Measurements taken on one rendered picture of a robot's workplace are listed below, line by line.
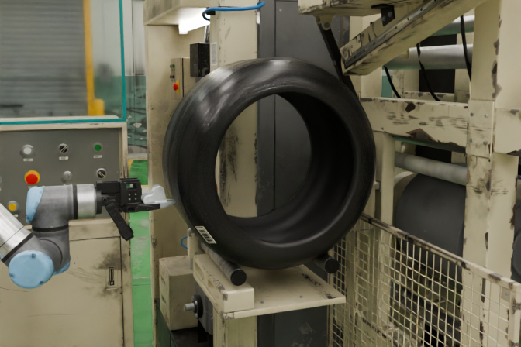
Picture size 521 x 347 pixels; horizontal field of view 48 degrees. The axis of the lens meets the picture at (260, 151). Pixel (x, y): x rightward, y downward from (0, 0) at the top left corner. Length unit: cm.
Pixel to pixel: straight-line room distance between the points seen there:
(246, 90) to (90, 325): 121
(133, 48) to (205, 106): 927
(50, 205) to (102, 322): 90
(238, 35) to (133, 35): 891
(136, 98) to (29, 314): 857
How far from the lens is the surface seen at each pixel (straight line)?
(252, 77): 152
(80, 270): 227
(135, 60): 1074
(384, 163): 208
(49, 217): 154
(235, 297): 161
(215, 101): 149
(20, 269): 144
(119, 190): 157
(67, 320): 233
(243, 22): 190
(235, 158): 190
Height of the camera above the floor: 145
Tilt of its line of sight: 8 degrees down
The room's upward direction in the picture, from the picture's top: straight up
